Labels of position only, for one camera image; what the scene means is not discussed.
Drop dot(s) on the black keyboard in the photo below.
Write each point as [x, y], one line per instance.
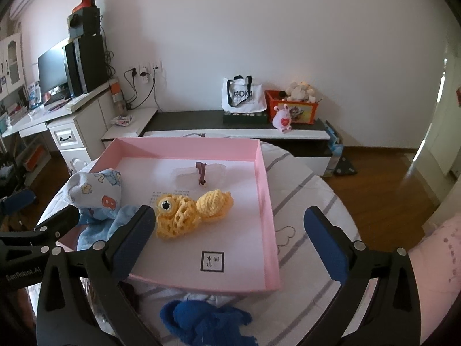
[56, 99]

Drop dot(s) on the white door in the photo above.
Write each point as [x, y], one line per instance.
[437, 144]

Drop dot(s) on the blue white box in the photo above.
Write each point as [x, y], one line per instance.
[32, 95]

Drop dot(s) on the white hutch cabinet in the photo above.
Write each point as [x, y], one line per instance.
[10, 65]

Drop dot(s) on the low black white cabinet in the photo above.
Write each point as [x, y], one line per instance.
[201, 124]

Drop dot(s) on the orange storage box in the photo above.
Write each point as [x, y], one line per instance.
[302, 113]

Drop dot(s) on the pink floral blanket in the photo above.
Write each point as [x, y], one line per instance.
[432, 277]

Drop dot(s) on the yellow crochet toy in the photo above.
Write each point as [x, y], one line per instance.
[180, 216]

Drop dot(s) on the beige plush toy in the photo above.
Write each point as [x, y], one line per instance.
[299, 92]

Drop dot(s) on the pink white plush toy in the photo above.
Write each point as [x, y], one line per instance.
[282, 119]

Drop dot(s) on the black computer monitor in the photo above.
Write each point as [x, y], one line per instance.
[52, 68]

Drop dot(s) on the pink stationery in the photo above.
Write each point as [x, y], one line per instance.
[59, 105]

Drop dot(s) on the orange storage bin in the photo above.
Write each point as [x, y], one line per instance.
[36, 158]

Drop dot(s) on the orange white bottle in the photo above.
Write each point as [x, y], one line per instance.
[117, 95]

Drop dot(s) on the pink cardboard box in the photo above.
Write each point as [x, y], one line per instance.
[230, 252]

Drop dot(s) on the white tote bag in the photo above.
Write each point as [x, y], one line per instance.
[245, 95]

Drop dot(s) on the printed baby cloth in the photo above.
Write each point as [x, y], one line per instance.
[97, 191]

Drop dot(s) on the red door decoration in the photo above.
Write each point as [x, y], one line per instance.
[458, 97]

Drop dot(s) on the black box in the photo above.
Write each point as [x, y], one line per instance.
[86, 23]

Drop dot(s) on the small printed packet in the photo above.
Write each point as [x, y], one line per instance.
[122, 120]

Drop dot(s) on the black floor scale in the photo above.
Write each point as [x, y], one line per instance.
[345, 167]

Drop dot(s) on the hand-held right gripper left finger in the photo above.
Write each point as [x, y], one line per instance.
[134, 239]

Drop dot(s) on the white desk drawer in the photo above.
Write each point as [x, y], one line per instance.
[65, 137]

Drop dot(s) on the blue carton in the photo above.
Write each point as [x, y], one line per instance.
[335, 147]

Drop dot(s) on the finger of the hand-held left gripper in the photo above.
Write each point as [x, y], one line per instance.
[19, 202]
[57, 223]

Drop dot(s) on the blue knitted hat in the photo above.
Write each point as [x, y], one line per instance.
[201, 320]

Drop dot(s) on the white wall sockets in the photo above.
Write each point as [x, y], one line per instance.
[147, 69]

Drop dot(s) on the pile of books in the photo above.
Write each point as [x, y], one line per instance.
[14, 115]

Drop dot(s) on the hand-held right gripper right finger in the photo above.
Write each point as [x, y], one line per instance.
[322, 245]

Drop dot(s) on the white desk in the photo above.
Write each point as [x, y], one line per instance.
[90, 115]

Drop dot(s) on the black computer tower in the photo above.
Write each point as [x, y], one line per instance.
[88, 65]

